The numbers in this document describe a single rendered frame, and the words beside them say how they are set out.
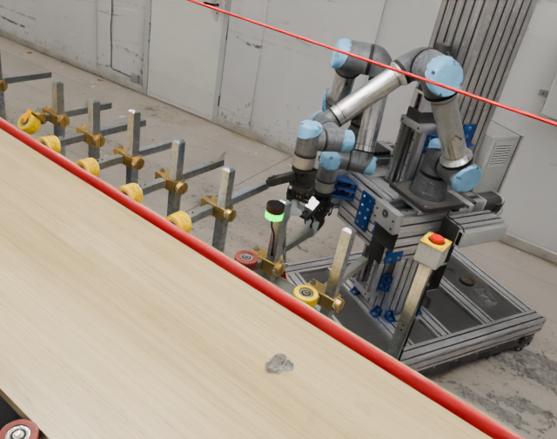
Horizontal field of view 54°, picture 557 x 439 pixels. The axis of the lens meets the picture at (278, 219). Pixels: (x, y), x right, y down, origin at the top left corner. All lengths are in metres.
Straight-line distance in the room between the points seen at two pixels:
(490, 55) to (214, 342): 1.56
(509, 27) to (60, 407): 2.02
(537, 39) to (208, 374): 3.29
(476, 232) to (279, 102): 2.92
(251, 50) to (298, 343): 3.71
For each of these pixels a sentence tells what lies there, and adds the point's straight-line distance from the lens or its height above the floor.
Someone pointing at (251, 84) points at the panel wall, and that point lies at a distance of 5.03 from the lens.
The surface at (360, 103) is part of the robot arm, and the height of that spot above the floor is 1.41.
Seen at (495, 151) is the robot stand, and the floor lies 1.17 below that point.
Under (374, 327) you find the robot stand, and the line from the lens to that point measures 2.82.
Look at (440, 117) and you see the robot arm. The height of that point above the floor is 1.42.
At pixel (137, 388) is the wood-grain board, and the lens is 1.40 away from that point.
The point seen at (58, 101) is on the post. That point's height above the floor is 1.03.
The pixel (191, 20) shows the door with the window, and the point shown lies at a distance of 5.35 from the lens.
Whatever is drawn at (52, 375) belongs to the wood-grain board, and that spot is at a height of 0.90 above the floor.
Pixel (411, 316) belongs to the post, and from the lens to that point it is 1.69.
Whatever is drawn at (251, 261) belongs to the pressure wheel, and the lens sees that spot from 1.83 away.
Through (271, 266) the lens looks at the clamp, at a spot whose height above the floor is 0.86.
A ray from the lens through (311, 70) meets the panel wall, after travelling 4.69.
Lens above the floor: 1.95
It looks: 30 degrees down
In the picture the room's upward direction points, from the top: 11 degrees clockwise
